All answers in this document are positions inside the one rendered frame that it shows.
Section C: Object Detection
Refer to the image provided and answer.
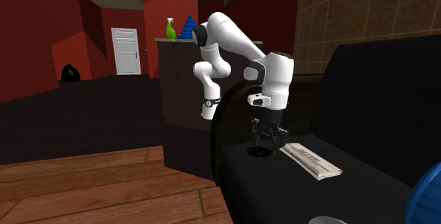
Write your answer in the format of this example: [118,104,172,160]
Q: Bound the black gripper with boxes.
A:
[250,107,290,156]

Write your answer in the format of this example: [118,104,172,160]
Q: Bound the dark round bowl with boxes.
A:
[245,146,274,158]

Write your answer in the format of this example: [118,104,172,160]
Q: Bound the folded newspaper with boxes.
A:
[279,142,344,182]

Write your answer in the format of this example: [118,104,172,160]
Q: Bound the dark robot stand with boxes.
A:
[160,119,217,182]

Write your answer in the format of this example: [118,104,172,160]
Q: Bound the grey rounded object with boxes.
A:
[307,216,350,224]

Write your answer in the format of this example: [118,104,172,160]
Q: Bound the dark counter with spray bottle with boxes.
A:
[154,15,264,129]

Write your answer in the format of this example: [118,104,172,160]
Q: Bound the black sofa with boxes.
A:
[210,33,441,224]

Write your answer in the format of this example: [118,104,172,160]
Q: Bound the white door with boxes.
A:
[110,27,143,76]

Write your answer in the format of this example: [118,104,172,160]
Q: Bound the blue round cushion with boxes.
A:
[404,161,441,224]

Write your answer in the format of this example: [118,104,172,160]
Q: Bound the black rubbish bag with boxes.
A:
[60,63,82,83]

